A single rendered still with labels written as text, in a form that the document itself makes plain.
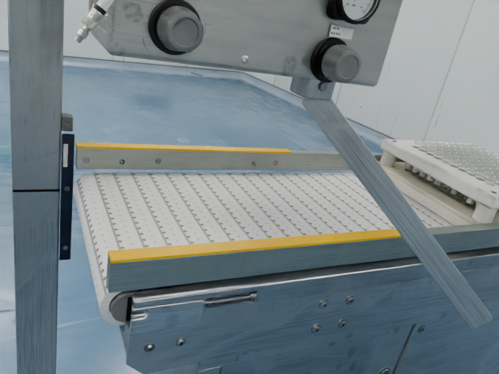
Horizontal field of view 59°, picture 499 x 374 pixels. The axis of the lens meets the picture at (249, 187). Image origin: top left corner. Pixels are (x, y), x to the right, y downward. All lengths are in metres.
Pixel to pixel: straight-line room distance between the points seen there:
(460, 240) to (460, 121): 3.57
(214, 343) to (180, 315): 0.07
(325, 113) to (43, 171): 0.40
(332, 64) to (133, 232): 0.29
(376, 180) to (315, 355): 0.34
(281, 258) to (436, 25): 4.05
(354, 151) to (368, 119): 4.33
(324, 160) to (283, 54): 0.48
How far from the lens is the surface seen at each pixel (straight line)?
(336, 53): 0.33
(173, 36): 0.28
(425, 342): 0.87
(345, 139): 0.42
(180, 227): 0.52
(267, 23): 0.32
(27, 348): 0.83
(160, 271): 0.41
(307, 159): 0.77
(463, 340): 0.97
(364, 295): 0.58
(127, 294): 0.43
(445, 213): 0.75
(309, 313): 0.54
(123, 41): 0.29
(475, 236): 0.67
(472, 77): 4.17
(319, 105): 0.42
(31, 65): 0.62
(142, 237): 0.50
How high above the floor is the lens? 1.07
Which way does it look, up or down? 23 degrees down
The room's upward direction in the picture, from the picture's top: 12 degrees clockwise
